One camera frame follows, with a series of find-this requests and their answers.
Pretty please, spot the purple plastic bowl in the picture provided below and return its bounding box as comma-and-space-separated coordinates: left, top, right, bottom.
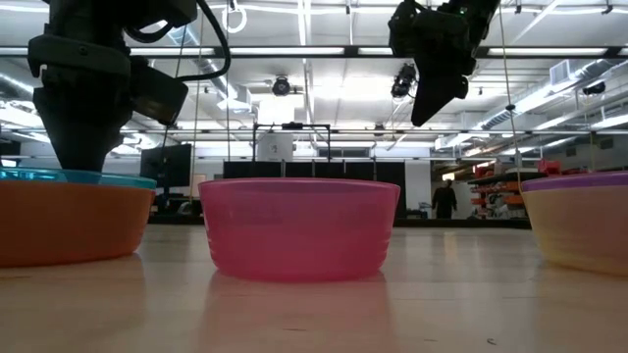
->
520, 171, 628, 193

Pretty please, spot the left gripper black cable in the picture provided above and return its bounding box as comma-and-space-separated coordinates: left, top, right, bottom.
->
122, 0, 233, 83

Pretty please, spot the black computer monitor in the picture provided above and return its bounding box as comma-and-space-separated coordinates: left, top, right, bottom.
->
138, 142, 193, 197

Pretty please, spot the teal plastic bowl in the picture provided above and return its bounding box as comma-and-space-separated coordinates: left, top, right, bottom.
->
0, 166, 158, 191

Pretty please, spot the overhead bar with light strips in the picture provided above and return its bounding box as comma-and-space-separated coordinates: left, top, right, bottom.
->
0, 44, 628, 60

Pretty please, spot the hanging black cable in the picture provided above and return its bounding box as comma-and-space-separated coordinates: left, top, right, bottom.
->
159, 26, 190, 148

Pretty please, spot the white cable loop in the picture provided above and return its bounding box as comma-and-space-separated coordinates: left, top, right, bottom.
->
221, 3, 248, 35

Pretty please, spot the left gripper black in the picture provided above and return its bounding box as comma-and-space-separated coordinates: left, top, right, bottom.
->
26, 19, 134, 173

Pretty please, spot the orange plastic bowl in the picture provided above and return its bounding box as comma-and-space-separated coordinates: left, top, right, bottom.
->
0, 178, 156, 269

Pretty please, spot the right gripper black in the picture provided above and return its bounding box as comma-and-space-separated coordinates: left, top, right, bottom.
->
387, 0, 481, 128

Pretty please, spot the black station frame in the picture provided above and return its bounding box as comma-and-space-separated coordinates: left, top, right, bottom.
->
251, 122, 333, 164

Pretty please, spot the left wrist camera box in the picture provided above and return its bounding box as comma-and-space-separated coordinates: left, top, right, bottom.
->
128, 55, 190, 127

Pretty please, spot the pale yellow plastic bowl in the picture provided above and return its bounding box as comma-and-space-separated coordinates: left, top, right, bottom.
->
521, 183, 628, 277

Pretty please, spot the round black overhead camera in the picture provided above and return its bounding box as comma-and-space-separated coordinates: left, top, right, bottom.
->
271, 75, 292, 97

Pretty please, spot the hanging yellowish cable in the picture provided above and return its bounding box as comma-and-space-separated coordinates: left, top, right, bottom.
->
497, 0, 529, 190

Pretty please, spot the black camera with cable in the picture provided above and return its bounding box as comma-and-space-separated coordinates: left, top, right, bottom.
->
390, 62, 425, 100

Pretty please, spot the shelving with red orange bins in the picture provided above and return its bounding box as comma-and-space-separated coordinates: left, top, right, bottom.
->
467, 160, 590, 221

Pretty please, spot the pink plastic bowl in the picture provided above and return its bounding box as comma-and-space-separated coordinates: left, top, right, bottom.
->
198, 177, 401, 283

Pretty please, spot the person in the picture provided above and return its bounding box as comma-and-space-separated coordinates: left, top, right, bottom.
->
431, 177, 459, 221

